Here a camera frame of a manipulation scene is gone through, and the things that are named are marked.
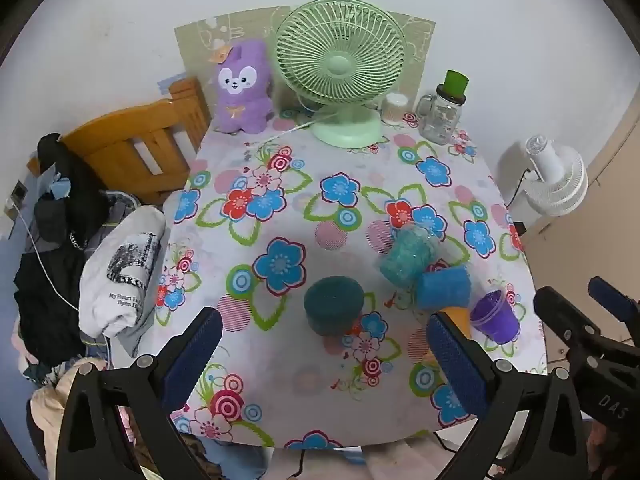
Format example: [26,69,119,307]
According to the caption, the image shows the wooden chair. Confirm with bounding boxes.
[27,77,212,207]

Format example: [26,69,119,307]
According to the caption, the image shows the beige printed board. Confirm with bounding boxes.
[173,6,437,127]

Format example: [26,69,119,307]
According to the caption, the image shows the white fan power cord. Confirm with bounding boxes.
[259,109,337,145]

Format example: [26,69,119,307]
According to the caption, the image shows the white plastic container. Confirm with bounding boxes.
[381,92,412,126]

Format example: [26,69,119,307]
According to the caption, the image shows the white floor fan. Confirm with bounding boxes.
[495,134,589,219]

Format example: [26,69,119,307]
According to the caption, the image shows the glass mug with green lid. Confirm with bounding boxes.
[415,70,471,146]

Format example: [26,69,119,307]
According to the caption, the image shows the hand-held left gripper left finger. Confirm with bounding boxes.
[55,307,224,480]

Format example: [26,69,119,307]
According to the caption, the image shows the teal glitter cup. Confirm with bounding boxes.
[378,225,444,289]

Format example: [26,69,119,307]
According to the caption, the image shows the dark clothes pile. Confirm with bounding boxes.
[13,132,131,386]

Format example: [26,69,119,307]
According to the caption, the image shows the beige cabinet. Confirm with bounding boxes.
[519,105,640,363]

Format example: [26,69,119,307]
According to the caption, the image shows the wall outlet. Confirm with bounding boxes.
[4,180,29,222]

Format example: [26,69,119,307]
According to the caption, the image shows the black fan power cord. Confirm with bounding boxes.
[504,166,532,207]

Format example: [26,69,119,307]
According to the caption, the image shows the white printed t-shirt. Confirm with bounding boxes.
[78,205,167,343]

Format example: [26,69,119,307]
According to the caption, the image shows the beige cloth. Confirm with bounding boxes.
[26,359,108,466]

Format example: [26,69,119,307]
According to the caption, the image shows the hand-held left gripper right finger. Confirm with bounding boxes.
[426,310,601,480]

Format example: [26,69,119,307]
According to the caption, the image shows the blue cup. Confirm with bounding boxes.
[416,266,472,310]

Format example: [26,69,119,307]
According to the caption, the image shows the orange cup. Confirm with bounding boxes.
[446,306,474,341]

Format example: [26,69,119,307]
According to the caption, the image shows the purple plush toy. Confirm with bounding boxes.
[209,39,275,135]

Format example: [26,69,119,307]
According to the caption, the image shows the green desk fan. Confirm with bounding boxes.
[275,0,407,149]

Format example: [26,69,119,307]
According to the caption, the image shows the floral tablecloth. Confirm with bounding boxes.
[154,105,549,452]

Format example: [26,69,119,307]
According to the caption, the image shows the dark teal cup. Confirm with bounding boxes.
[303,276,365,337]

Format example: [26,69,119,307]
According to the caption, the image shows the purple cup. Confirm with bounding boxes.
[469,290,521,345]

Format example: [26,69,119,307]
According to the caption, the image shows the white charging cable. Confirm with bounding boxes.
[17,209,82,313]

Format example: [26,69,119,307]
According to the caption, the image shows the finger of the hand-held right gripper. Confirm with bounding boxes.
[588,276,640,324]
[533,285,601,361]

